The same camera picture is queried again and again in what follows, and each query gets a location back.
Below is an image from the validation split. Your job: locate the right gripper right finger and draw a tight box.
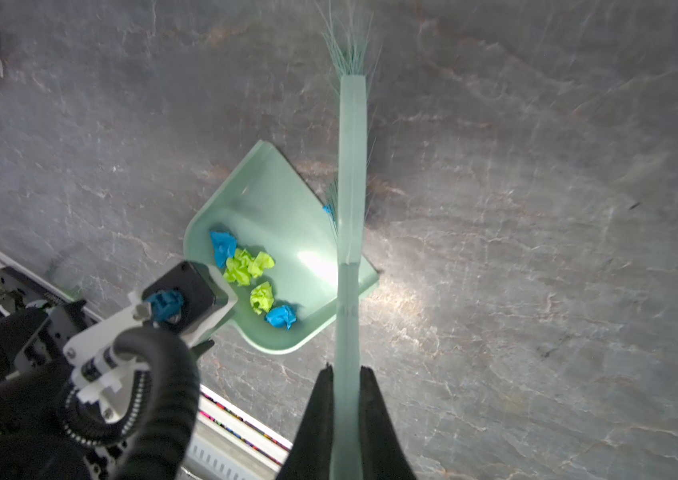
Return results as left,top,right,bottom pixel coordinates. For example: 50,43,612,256
359,366,416,480

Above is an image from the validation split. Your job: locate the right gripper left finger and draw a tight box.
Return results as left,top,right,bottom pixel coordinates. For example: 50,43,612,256
276,365,334,480

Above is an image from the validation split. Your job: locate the paper scrap cluster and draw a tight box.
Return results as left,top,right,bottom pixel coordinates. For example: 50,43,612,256
209,203,335,331

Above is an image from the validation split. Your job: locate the green plastic dustpan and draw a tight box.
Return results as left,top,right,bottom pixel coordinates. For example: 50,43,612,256
183,141,360,355

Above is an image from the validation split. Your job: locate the green hand brush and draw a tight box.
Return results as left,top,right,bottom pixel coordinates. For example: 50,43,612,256
321,1,372,479

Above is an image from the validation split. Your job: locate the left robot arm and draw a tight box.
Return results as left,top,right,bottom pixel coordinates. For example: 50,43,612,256
0,282,216,479

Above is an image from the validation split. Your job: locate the aluminium front rail frame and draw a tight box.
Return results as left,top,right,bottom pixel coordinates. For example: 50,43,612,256
0,252,292,479

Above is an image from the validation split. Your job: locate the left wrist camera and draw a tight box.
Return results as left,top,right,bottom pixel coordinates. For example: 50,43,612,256
62,259,239,421

